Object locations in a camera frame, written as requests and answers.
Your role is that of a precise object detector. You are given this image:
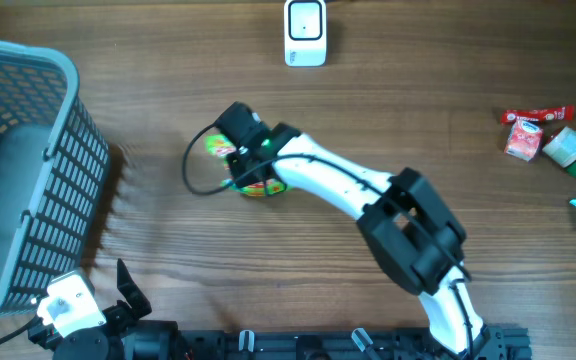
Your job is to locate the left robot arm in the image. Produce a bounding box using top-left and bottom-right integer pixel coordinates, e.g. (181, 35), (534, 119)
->
(27, 259), (193, 360)

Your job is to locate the red Nescafe coffee stick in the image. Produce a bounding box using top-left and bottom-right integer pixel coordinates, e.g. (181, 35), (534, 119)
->
(500, 105), (576, 124)

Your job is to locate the green lid jar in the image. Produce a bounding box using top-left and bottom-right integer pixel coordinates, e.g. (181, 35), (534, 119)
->
(543, 126), (576, 176)

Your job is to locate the white barcode scanner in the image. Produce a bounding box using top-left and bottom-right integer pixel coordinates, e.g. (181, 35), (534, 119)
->
(284, 0), (327, 67)

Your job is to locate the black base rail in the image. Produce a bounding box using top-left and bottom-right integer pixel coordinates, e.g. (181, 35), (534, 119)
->
(180, 326), (533, 360)

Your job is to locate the grey plastic shopping basket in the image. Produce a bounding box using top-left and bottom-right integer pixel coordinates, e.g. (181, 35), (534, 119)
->
(0, 41), (110, 316)

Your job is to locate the small red tissue pack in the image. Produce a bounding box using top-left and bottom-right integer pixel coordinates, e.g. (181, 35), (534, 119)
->
(504, 120), (543, 162)

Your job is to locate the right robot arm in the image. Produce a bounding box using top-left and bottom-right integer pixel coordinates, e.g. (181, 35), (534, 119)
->
(218, 122), (484, 359)

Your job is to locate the Haribo gummy candy bag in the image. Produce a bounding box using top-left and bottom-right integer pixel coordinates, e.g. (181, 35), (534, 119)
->
(204, 134), (290, 197)

